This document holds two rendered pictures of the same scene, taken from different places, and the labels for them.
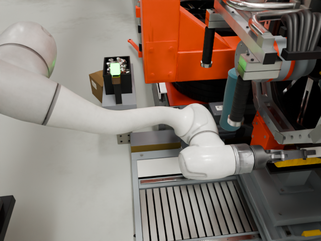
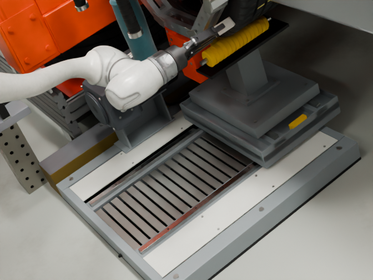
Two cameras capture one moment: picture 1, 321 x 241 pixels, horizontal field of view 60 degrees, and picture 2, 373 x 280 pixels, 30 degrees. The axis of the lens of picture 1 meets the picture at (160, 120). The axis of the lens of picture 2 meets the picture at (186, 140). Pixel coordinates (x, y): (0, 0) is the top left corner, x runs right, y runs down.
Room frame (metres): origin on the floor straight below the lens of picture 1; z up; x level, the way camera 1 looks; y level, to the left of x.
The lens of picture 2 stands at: (-1.12, 0.25, 1.65)
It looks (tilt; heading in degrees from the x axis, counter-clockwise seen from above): 36 degrees down; 344
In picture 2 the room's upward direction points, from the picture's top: 22 degrees counter-clockwise
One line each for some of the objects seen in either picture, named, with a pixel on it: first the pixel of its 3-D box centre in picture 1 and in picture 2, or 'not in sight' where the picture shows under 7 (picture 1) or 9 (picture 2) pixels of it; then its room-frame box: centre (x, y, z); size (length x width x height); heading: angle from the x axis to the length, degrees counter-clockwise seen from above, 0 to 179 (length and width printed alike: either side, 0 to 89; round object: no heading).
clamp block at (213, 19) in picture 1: (219, 17); not in sight; (0.95, -0.20, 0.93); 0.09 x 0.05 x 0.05; 97
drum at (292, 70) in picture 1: (272, 59); not in sight; (0.80, -0.36, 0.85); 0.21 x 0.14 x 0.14; 97
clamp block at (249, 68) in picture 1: (259, 65); not in sight; (0.62, -0.24, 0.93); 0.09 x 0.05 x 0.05; 97
